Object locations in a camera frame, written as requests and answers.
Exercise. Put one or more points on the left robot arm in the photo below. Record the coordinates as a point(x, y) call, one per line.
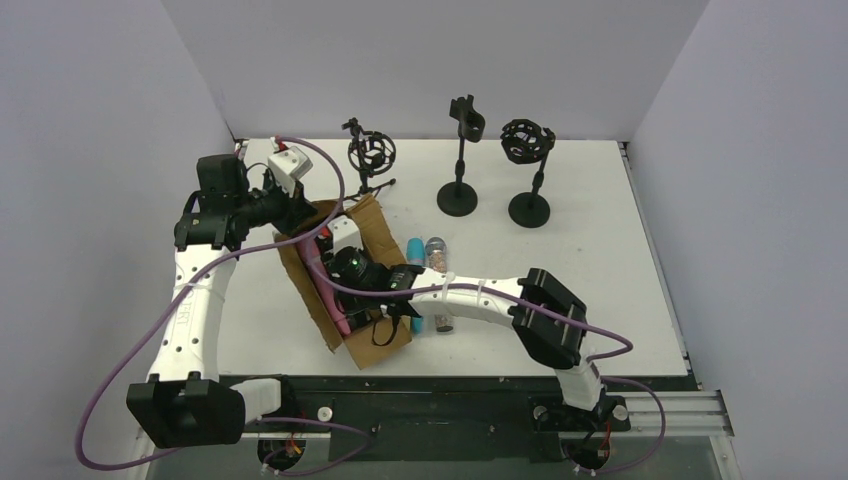
point(182, 403)

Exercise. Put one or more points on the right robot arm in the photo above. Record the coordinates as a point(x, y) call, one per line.
point(548, 318)

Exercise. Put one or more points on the black tripod shock-mount stand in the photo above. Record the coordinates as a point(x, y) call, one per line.
point(370, 153)

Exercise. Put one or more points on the silver glitter microphone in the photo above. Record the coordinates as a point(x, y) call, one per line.
point(436, 251)

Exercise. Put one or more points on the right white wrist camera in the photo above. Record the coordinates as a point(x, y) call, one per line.
point(344, 233)

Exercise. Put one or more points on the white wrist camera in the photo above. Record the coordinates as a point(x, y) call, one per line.
point(344, 233)
point(288, 167)

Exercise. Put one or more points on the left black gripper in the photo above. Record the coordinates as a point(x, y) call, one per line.
point(291, 213)

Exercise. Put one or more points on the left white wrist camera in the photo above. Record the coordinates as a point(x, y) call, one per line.
point(288, 167)

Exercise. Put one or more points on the brown cardboard box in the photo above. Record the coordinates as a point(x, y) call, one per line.
point(368, 345)

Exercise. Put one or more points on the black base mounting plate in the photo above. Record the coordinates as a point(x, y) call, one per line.
point(538, 448)

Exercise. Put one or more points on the aluminium frame rail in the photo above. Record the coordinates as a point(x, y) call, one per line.
point(476, 414)

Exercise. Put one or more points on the black clip microphone stand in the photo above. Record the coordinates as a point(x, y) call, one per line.
point(458, 198)

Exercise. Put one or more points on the pink microphone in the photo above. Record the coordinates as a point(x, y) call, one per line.
point(318, 272)

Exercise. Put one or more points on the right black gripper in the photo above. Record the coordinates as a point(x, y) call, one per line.
point(337, 266)

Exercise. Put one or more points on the blue microphone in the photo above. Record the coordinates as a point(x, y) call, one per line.
point(415, 255)

